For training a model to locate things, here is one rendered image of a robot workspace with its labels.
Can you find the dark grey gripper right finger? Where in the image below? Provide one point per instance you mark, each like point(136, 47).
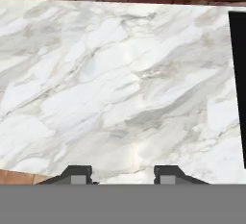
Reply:
point(169, 171)

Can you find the black hob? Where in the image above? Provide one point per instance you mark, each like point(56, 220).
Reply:
point(239, 83)

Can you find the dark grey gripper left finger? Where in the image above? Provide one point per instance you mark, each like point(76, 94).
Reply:
point(77, 171)

